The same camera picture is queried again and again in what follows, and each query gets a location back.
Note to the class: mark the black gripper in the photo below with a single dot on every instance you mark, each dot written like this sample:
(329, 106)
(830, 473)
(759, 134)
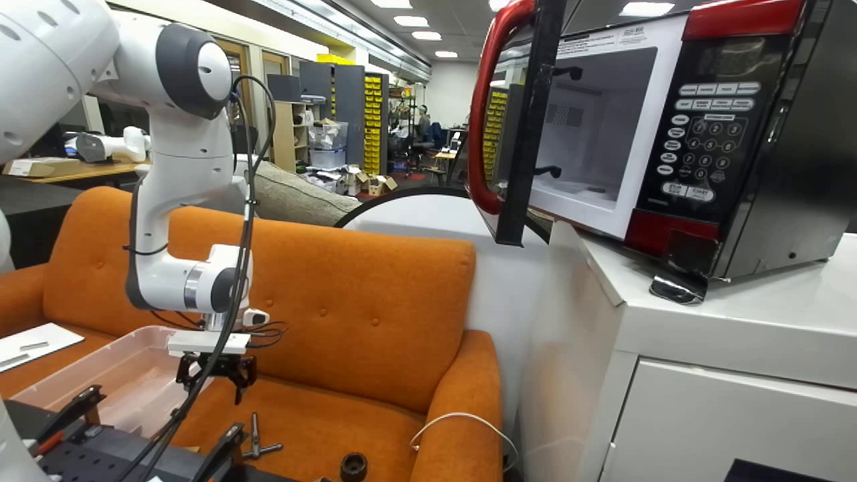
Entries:
(215, 366)

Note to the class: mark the orange fabric sofa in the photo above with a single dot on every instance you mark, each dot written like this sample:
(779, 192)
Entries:
(376, 304)

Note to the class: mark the black vertical pole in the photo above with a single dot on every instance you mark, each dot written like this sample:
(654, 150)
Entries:
(531, 134)

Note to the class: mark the small black round bearing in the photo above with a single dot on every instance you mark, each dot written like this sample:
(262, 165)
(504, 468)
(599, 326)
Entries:
(354, 468)

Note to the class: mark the metal T-shaped object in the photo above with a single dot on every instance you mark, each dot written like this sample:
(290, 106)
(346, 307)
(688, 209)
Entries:
(255, 437)

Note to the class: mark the wooden desk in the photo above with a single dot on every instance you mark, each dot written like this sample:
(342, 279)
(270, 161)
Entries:
(82, 169)

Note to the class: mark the white cabinet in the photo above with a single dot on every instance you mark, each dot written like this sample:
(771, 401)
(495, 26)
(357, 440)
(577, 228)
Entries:
(714, 411)

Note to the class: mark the yellow and black sign column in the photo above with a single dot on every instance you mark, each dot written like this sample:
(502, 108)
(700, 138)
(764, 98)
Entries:
(374, 125)

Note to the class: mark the grey cushion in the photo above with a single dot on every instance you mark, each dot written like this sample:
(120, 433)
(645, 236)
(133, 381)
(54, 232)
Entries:
(297, 203)

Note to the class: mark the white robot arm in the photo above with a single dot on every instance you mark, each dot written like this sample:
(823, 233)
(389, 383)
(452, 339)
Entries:
(188, 150)

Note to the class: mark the black mounting platform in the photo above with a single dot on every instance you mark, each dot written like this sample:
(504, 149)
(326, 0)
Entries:
(97, 457)

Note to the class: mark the red and black microwave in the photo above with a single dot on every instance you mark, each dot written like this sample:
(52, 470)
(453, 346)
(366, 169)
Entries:
(759, 134)

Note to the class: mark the white paper sheet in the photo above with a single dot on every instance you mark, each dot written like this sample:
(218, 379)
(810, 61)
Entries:
(42, 345)

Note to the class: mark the clear plastic bin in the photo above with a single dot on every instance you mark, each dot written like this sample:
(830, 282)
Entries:
(116, 377)

